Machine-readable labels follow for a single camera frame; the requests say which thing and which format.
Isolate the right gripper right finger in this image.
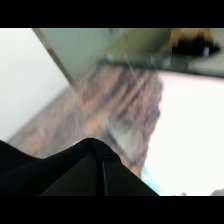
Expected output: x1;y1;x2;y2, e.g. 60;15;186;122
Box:
102;155;160;197

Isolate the black garment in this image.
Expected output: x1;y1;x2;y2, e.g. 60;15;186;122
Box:
0;137;122;197

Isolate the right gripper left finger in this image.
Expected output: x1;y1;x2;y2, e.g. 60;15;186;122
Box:
39;152;104;197

